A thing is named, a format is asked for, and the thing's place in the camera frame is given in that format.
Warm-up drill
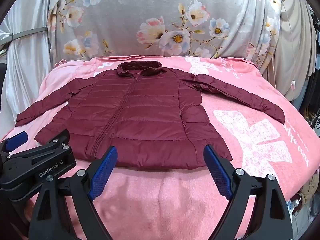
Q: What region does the black metal railing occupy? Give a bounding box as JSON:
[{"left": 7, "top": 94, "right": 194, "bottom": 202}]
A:
[{"left": 300, "top": 104, "right": 320, "bottom": 137}]

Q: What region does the grey floral bed sheet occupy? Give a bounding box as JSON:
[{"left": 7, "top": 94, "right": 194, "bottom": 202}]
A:
[{"left": 46, "top": 0, "right": 283, "bottom": 64}]

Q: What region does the dark curtain strap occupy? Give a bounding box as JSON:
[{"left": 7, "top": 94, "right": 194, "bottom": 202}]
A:
[{"left": 10, "top": 27, "right": 48, "bottom": 42}]

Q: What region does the maroon puffer jacket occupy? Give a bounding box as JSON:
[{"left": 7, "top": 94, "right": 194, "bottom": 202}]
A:
[{"left": 15, "top": 60, "right": 286, "bottom": 169}]

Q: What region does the white cable with switch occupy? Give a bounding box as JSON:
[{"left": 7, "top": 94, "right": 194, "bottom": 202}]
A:
[{"left": 279, "top": 0, "right": 297, "bottom": 103}]

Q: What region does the beige curtain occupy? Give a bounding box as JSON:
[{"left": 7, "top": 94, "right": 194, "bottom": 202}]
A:
[{"left": 260, "top": 0, "right": 318, "bottom": 100}]

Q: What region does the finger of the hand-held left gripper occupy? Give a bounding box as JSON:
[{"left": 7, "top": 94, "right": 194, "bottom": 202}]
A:
[
  {"left": 0, "top": 131, "right": 28, "bottom": 155},
  {"left": 35, "top": 129, "right": 72, "bottom": 147}
]

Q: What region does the pink blanket with white bows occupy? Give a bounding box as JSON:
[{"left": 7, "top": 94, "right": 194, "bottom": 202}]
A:
[{"left": 0, "top": 55, "right": 320, "bottom": 240}]

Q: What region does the white power strip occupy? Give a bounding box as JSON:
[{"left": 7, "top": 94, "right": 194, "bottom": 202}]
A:
[{"left": 286, "top": 193, "right": 303, "bottom": 213}]

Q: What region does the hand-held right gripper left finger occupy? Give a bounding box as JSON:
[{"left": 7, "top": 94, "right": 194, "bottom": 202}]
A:
[{"left": 29, "top": 145, "right": 119, "bottom": 240}]

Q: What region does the white satin curtain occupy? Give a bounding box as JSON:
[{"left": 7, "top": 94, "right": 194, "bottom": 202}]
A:
[{"left": 0, "top": 0, "right": 58, "bottom": 133}]

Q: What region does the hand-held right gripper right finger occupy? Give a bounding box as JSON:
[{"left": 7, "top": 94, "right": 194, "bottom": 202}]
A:
[{"left": 203, "top": 144, "right": 293, "bottom": 240}]

